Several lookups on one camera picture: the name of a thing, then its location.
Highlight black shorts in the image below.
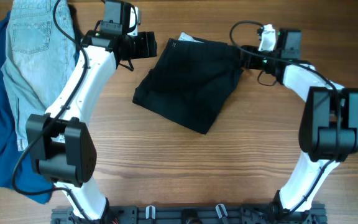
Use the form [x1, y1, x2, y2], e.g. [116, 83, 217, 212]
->
[132, 32, 243, 134]

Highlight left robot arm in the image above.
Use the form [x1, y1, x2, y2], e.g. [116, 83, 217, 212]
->
[25, 1, 157, 223]

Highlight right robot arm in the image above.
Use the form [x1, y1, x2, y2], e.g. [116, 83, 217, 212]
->
[241, 24, 358, 218]

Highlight black garment under pile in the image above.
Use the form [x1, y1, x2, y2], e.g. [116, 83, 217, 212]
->
[68, 4, 83, 44]

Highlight light denim shorts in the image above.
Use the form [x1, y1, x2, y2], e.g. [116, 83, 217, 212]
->
[1, 0, 76, 151]

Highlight blue t-shirt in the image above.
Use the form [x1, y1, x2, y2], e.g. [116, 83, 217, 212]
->
[0, 11, 57, 205]

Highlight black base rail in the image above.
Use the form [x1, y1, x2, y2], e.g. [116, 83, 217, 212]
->
[50, 203, 328, 224]

